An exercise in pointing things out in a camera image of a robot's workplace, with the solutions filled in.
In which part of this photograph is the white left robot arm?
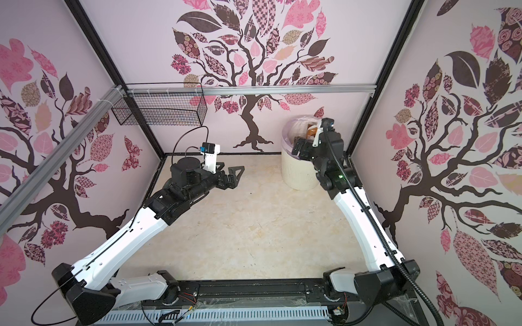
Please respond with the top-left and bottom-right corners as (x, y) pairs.
(52, 158), (245, 325)

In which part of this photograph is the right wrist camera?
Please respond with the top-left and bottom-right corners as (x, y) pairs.
(313, 118), (334, 148)

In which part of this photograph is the aluminium rail back wall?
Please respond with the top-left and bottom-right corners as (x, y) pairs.
(127, 84), (377, 96)

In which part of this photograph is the white waste bin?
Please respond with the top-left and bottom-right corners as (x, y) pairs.
(280, 117), (323, 192)

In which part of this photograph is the white slotted cable duct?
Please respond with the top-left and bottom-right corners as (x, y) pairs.
(95, 306), (329, 325)

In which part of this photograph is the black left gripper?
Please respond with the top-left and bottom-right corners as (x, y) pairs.
(185, 161), (243, 203)

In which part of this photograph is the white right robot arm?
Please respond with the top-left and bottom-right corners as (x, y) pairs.
(292, 131), (420, 306)

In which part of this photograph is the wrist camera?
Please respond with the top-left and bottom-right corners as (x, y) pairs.
(200, 142), (221, 174)
(313, 118), (334, 148)

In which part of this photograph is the brown Nescafe bottle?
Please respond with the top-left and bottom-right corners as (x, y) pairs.
(305, 125), (318, 141)

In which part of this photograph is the black wire basket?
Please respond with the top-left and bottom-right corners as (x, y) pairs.
(111, 81), (207, 126)

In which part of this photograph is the black corrugated cable right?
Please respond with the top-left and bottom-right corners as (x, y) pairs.
(321, 121), (445, 326)

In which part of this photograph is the aluminium rail left wall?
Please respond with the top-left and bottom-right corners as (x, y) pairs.
(1, 85), (125, 234)

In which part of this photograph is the aluminium rail wall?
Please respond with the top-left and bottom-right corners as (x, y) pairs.
(127, 84), (377, 96)
(1, 85), (125, 234)

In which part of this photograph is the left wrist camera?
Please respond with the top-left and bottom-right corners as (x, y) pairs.
(200, 142), (221, 174)

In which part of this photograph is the purple bin liner bag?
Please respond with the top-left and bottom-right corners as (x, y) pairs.
(281, 115), (322, 156)

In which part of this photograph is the black base frame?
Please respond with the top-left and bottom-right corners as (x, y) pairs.
(75, 276), (429, 326)

